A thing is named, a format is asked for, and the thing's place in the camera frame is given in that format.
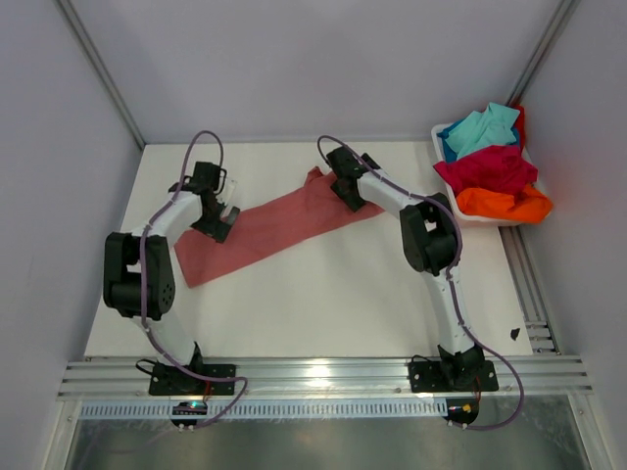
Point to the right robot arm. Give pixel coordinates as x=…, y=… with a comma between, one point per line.
x=429, y=242

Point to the right black controller board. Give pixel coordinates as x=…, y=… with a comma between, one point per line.
x=462, y=412

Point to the salmon pink t shirt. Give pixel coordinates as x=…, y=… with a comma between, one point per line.
x=263, y=231

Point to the left black controller board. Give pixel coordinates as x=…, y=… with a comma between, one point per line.
x=188, y=414

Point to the slotted grey cable duct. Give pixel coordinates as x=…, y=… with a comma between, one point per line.
x=261, y=409

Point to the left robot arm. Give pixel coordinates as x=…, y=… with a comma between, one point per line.
x=138, y=280

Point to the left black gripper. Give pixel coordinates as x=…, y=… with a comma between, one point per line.
x=217, y=229

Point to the red t shirt in bin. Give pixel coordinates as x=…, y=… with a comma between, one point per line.
x=519, y=126

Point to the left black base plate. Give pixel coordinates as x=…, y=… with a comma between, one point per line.
x=220, y=379

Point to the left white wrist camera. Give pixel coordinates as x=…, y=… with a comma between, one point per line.
x=228, y=189

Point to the teal t shirt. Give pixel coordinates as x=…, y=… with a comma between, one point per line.
x=495, y=126

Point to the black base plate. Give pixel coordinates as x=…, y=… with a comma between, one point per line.
x=438, y=376
x=220, y=379

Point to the aluminium front rail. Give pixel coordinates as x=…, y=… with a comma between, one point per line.
x=110, y=378

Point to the right side aluminium rail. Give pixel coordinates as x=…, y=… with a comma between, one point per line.
x=530, y=297

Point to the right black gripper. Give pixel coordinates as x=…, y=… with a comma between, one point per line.
x=352, y=201

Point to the corner aluminium post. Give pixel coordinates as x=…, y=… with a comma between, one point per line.
x=89, y=49
x=551, y=33

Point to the crimson red t shirt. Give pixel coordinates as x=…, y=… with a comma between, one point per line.
x=500, y=169

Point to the left corner aluminium post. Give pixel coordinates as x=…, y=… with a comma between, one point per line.
x=89, y=49

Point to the orange t shirt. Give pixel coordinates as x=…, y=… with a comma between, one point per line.
x=527, y=206

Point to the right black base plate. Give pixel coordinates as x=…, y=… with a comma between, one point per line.
x=438, y=376

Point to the right corner aluminium post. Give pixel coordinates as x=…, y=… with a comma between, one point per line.
x=551, y=33

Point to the black controller board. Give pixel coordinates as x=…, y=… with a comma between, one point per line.
x=462, y=412
x=188, y=414

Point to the aluminium rail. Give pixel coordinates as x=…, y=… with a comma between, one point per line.
x=530, y=297
x=110, y=378

